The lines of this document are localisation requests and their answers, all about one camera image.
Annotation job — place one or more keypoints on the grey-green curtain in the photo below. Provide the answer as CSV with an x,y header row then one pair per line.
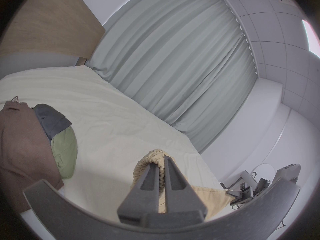
x,y
150,46
220,96

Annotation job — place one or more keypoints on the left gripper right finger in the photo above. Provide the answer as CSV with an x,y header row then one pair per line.
x,y
180,196

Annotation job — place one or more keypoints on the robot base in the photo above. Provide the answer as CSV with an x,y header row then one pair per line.
x,y
287,174

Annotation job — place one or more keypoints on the green garment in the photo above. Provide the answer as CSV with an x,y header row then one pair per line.
x,y
65,149

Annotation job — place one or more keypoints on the beige shorts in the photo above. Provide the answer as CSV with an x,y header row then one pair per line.
x,y
212,196

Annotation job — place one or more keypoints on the bed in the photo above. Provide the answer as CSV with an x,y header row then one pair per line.
x,y
112,109

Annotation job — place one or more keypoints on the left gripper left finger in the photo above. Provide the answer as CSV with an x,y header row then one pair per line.
x,y
140,196

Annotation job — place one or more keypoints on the brown garment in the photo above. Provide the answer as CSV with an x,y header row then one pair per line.
x,y
22,146

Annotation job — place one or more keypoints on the dark grey garment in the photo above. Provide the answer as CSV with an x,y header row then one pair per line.
x,y
47,119

